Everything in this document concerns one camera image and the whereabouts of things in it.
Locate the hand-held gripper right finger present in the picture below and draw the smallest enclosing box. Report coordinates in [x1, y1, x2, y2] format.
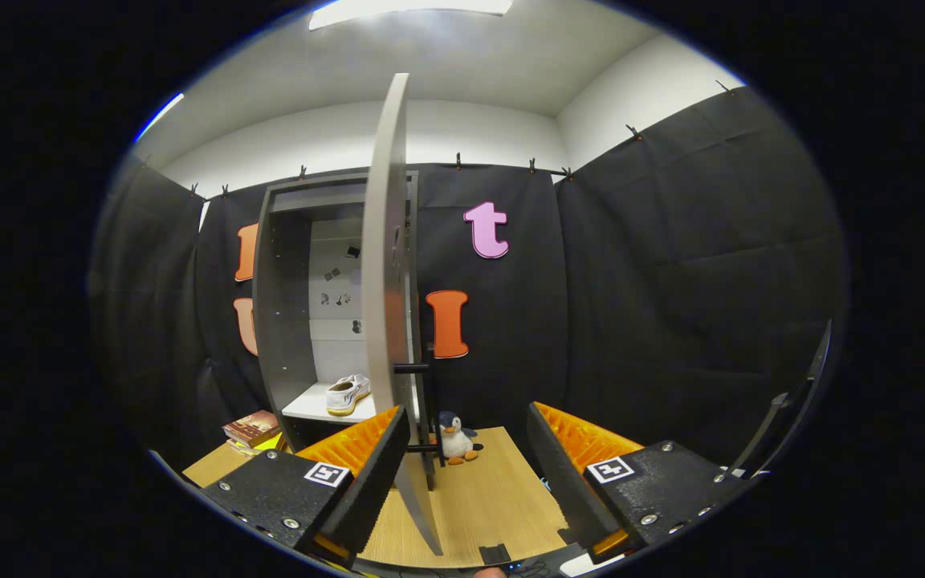
[527, 401, 752, 563]

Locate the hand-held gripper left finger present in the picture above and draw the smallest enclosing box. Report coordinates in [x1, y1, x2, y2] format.
[202, 405, 412, 563]

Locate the white canvas shoe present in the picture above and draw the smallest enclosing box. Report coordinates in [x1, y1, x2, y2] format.
[326, 373, 372, 417]

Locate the black door handle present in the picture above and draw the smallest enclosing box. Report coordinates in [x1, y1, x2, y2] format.
[393, 345, 438, 490]

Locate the dark grey shoe cabinet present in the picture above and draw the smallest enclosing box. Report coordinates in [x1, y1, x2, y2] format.
[252, 170, 423, 454]

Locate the beige shoe cabinet door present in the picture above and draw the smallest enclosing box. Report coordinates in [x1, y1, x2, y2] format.
[362, 72, 443, 556]

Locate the penguin plush toy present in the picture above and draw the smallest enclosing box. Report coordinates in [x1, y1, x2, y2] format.
[434, 411, 483, 466]

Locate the yellow cover book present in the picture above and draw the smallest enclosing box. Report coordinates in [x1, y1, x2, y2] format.
[230, 433, 287, 457]

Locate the brown cover book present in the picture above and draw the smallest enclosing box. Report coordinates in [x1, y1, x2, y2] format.
[222, 410, 281, 448]

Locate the black backdrop cloth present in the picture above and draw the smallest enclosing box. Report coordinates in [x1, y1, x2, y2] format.
[89, 84, 849, 482]

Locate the row of small cloth clips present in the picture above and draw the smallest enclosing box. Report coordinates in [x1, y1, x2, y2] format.
[188, 79, 732, 199]

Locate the narrow ceiling light strip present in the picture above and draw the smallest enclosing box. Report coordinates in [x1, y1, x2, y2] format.
[135, 92, 185, 144]

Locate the wide ceiling light panel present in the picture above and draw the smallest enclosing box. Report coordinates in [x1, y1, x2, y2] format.
[308, 0, 514, 31]

